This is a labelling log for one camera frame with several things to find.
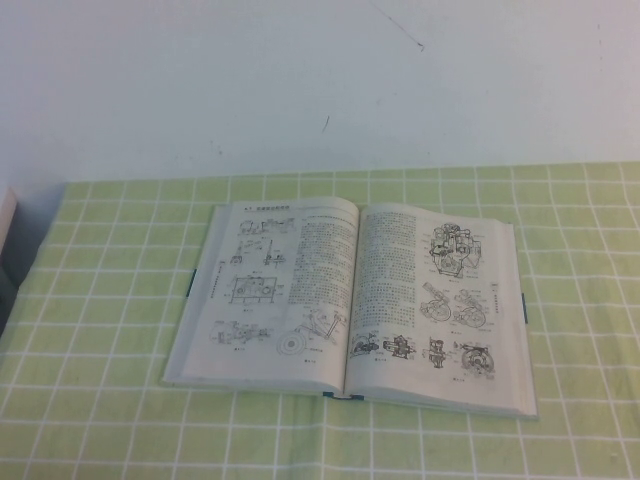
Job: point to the technical book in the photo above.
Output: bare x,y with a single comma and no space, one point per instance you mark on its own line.
310,300

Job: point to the green checkered tablecloth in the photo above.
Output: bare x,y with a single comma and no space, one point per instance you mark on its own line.
100,400

